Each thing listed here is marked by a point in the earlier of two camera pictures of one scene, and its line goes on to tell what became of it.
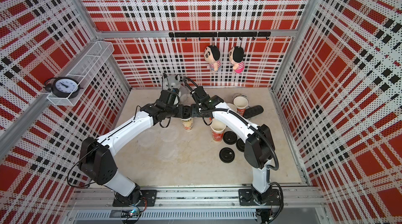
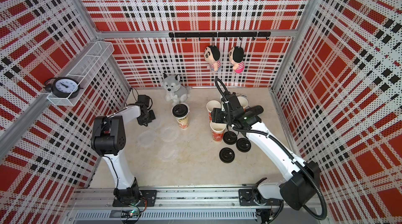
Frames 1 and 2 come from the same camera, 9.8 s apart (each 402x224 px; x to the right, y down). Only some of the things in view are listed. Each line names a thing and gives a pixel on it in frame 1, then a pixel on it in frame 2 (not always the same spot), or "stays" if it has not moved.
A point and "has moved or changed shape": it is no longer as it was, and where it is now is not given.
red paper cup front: x=218 y=129 stays
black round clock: x=63 y=87 stays
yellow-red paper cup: x=187 y=123 has moved or changed shape
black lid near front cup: x=230 y=137 stays
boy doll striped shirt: x=212 y=55 stays
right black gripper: x=193 y=111 to x=216 y=116
